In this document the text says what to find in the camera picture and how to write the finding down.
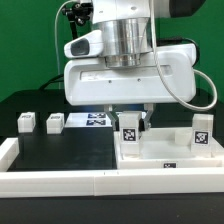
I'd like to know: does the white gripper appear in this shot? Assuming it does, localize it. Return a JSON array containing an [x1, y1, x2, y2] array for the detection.
[[64, 44, 196, 131]]

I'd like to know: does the white square tabletop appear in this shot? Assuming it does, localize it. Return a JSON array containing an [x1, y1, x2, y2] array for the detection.
[[114, 127, 224, 169]]

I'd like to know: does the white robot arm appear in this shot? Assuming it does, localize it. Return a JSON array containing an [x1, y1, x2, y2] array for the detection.
[[64, 0, 206, 128]]

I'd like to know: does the white AprilTag base sheet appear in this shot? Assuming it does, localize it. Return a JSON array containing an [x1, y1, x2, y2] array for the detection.
[[65, 112, 112, 128]]

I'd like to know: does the white U-shaped obstacle fence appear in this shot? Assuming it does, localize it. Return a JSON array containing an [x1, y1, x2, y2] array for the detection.
[[0, 138, 224, 198]]

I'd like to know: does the black cable bundle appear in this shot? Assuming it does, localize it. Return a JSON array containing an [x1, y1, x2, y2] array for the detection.
[[38, 73, 66, 92]]

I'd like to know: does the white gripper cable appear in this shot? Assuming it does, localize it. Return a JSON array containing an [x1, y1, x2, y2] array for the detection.
[[148, 0, 218, 112]]

